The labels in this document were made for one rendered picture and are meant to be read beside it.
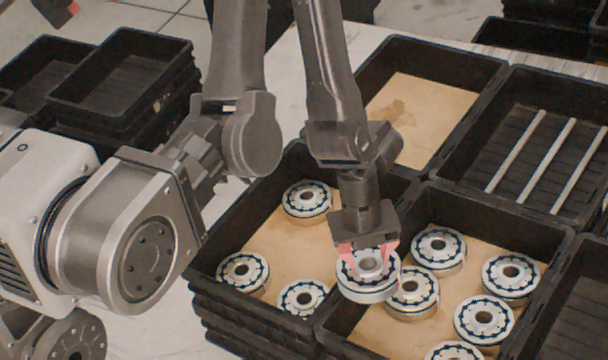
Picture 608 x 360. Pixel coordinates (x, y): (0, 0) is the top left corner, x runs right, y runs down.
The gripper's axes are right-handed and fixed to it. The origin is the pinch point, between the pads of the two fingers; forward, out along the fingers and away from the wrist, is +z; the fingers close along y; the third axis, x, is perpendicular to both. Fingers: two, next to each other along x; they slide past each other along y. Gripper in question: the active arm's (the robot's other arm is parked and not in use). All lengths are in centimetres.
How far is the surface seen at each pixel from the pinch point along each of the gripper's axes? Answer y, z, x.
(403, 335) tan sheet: -4.8, 22.5, -1.3
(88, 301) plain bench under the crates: 55, 36, -39
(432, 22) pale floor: -71, 101, -213
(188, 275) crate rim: 29.9, 13.0, -17.9
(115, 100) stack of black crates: 53, 55, -139
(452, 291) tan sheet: -15.9, 22.2, -8.1
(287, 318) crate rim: 14.2, 12.7, -2.9
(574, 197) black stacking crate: -45, 22, -24
